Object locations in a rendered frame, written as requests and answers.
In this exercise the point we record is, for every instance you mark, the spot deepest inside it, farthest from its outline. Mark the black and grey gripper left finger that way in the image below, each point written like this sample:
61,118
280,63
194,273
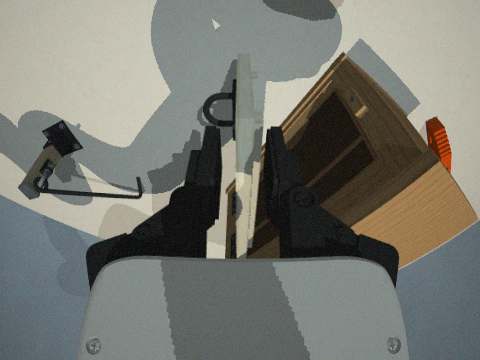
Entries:
176,227

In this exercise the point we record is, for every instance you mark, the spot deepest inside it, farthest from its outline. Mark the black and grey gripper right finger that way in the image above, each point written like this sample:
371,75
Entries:
310,229

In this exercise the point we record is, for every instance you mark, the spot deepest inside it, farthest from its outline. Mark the orange spirit level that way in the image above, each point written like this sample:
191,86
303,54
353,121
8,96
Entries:
437,135

